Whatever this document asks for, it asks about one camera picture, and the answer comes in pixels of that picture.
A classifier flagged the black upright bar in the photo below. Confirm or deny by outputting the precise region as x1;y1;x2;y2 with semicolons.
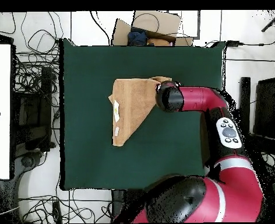
237;76;251;131

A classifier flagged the black cable tangle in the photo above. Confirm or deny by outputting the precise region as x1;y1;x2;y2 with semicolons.
11;11;65;113

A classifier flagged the black power strip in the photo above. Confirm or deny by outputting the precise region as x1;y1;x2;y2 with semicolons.
52;201;63;223

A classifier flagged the dark green table cloth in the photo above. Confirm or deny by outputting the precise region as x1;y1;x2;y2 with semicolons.
59;38;225;191

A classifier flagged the black rod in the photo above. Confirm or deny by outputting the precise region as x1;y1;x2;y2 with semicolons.
260;10;275;33

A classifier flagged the cardboard box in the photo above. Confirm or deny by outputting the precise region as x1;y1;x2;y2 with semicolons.
111;10;194;47

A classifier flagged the peach terry towel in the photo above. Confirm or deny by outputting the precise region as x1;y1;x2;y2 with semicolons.
108;76;173;147

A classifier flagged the black computer tower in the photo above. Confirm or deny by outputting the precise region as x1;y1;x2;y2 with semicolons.
13;66;57;152

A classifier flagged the dark blue garment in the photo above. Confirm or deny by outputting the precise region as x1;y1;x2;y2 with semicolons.
127;27;149;47

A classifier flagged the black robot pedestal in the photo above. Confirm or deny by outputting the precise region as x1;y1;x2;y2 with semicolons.
111;189;147;222

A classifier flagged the black monitor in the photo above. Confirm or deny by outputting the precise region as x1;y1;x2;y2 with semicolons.
253;76;275;141

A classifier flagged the orange cloth item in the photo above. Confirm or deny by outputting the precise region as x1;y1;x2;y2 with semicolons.
147;37;171;47

